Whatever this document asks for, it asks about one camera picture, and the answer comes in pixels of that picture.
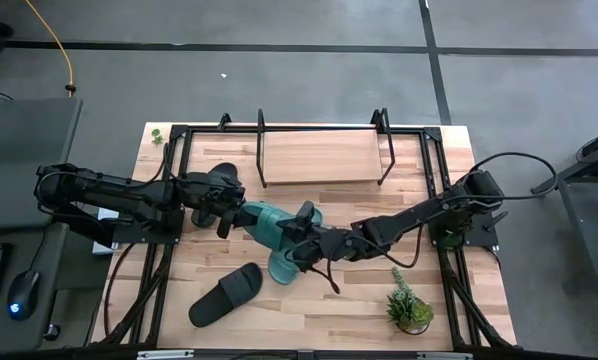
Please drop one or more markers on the dark grey metal cart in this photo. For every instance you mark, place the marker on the dark grey metal cart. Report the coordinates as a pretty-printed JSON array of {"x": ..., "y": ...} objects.
[{"x": 574, "y": 170}]

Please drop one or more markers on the black computer mouse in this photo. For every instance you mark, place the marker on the black computer mouse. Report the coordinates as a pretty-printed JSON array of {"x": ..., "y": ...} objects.
[{"x": 23, "y": 295}]

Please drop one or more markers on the grey desk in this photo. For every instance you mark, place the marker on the grey desk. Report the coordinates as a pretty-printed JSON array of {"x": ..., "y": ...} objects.
[{"x": 24, "y": 150}]

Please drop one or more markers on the wooden shelf with black rails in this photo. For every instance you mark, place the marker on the wooden shelf with black rails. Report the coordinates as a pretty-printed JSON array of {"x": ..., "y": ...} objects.
[{"x": 324, "y": 155}]

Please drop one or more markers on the white box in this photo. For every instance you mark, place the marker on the white box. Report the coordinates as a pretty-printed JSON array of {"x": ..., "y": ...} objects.
[{"x": 108, "y": 214}]

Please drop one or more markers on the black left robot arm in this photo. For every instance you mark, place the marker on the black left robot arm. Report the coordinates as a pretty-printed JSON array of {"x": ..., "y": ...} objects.
[{"x": 119, "y": 197}]

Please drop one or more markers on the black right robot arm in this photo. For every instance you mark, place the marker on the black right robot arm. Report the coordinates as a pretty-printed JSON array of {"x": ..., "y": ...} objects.
[{"x": 409, "y": 217}]

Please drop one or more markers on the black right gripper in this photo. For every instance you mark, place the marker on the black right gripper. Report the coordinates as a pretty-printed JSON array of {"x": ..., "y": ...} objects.
[{"x": 331, "y": 245}]

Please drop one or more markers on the black slide sandal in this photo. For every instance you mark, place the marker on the black slide sandal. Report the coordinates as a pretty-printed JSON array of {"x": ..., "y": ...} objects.
[
  {"x": 226, "y": 169},
  {"x": 226, "y": 295}
]

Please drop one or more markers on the silver metal bracket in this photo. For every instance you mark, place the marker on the silver metal bracket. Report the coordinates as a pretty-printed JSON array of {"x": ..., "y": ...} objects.
[
  {"x": 444, "y": 356},
  {"x": 164, "y": 354}
]

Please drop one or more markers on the potted green succulent plant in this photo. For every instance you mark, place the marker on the potted green succulent plant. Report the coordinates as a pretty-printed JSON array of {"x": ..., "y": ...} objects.
[{"x": 409, "y": 310}]

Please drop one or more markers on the small green plant sprig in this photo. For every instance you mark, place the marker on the small green plant sprig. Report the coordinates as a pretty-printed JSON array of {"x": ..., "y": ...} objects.
[{"x": 156, "y": 136}]

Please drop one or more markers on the teal slide sandal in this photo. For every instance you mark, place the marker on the teal slide sandal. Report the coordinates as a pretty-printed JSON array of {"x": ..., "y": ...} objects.
[
  {"x": 281, "y": 267},
  {"x": 269, "y": 225}
]

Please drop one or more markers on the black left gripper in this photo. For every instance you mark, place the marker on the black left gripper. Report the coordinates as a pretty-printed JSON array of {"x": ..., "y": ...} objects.
[{"x": 209, "y": 192}]

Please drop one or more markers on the black round knob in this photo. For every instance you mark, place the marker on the black round knob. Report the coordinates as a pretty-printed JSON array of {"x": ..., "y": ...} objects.
[{"x": 52, "y": 332}]

